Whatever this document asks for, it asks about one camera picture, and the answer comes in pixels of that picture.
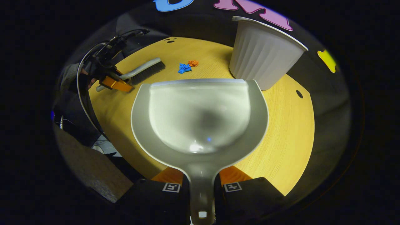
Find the white cable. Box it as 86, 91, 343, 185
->
77, 42, 105, 133

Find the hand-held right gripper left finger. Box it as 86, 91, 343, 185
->
117, 167, 191, 225

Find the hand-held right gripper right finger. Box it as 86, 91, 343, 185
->
214, 166, 285, 225

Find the white patterned object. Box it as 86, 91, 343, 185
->
92, 134, 123, 157

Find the grey dustpan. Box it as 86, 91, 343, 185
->
131, 78, 269, 225

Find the white ribbed garbage bin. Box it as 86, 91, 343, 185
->
229, 16, 309, 91

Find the person's dark clothing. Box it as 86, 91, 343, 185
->
53, 91, 103, 147

